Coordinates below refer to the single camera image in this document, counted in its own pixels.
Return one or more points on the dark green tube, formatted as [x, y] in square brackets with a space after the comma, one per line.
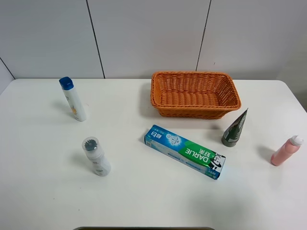
[233, 132]

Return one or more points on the Darlie toothpaste box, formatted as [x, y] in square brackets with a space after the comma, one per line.
[189, 153]

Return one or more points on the orange woven basket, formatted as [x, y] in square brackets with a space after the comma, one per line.
[191, 94]

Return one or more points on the white bottle clear brush cap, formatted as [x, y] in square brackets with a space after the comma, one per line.
[96, 156]

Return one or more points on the white bottle blue cap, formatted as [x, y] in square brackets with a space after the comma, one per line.
[73, 98]

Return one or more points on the pink bottle white cap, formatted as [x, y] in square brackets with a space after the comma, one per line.
[291, 146]

